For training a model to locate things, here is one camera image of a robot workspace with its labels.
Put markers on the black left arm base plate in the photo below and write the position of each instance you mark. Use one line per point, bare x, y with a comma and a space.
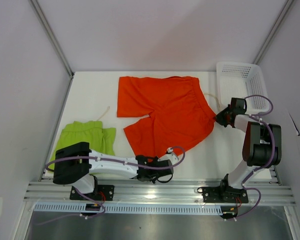
103, 192

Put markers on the lime green shorts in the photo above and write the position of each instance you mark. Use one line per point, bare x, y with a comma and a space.
100, 139

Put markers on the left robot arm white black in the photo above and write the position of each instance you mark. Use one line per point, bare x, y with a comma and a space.
78, 165

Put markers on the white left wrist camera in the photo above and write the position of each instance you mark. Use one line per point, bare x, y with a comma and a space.
169, 155

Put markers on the orange shorts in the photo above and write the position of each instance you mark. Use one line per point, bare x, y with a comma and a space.
172, 112

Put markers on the corner aluminium post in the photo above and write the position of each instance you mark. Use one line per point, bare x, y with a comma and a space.
274, 30
51, 36

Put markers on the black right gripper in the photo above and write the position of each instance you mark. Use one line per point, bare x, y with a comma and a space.
219, 116

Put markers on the right corner aluminium post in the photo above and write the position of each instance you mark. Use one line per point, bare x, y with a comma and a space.
274, 30

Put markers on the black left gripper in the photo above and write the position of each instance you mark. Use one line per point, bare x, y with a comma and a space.
153, 180

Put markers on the aluminium frame rail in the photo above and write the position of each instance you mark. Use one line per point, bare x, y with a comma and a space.
175, 192

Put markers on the white slotted cable duct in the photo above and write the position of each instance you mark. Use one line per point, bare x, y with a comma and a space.
122, 208

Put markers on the left corner aluminium post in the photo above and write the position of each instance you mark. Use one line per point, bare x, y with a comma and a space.
51, 36

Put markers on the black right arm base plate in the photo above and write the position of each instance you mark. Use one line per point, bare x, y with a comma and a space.
219, 194

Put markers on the white plastic perforated basket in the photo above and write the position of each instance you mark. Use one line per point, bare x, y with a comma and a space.
241, 80

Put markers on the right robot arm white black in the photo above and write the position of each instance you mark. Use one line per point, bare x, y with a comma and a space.
262, 145

